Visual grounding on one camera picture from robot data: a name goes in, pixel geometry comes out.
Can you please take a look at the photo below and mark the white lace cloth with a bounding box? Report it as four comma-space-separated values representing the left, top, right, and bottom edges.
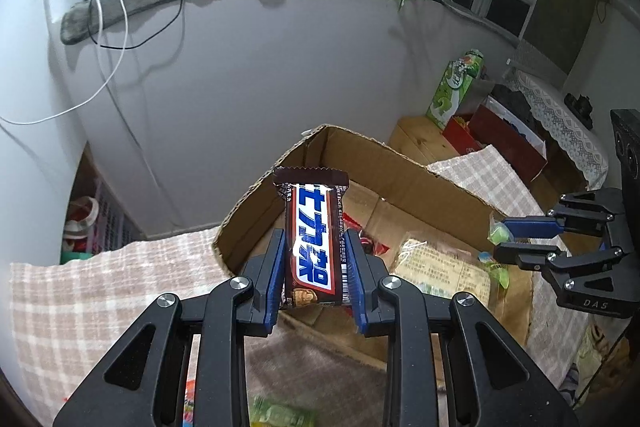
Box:
505, 69, 614, 190

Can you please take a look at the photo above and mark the green yellow candy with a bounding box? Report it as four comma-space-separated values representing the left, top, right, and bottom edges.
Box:
477, 251, 512, 289

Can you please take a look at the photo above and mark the small black object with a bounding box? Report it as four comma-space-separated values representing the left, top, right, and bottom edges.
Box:
565, 93, 594, 128

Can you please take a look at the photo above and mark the green printed carton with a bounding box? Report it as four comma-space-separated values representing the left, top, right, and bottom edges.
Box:
426, 49, 486, 130

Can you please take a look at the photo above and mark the red box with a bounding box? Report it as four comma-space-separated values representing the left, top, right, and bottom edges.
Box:
442, 104, 549, 184

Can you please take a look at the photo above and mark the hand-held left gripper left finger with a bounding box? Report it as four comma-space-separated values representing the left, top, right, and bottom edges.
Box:
52, 228, 287, 427

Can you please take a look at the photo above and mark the small light green candy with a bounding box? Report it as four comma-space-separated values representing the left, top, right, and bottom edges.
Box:
487, 219, 512, 244

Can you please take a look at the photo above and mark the brown chocolate bar blue label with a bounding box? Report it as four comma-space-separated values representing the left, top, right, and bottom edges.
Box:
272, 167, 350, 311

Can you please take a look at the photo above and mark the red twisted wrapper snack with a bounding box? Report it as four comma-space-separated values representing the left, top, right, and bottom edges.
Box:
344, 213, 391, 256

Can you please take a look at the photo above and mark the red and white bag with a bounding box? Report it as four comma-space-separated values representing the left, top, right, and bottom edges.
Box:
61, 196, 102, 254

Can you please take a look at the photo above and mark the white cable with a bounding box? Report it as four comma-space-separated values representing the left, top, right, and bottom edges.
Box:
0, 0, 131, 126

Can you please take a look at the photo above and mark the black cable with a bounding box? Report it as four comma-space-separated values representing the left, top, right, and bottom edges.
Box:
87, 0, 262, 52

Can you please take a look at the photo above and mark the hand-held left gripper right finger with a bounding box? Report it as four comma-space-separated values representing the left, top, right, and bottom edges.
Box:
345, 228, 580, 427

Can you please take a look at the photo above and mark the pink plaid tablecloth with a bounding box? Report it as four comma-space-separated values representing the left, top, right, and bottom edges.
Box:
9, 146, 601, 427

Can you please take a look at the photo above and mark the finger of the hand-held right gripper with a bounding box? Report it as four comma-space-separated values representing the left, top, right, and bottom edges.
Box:
492, 242, 624, 294
501, 187, 627, 240

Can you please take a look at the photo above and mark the cardboard box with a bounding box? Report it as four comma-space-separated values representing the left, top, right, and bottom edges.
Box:
212, 123, 535, 365

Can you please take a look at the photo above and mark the large clear cracker pack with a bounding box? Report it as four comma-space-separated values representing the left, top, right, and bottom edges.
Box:
392, 234, 493, 309

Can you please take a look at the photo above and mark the pale printed cloth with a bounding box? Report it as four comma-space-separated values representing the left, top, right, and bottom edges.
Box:
559, 321, 628, 409

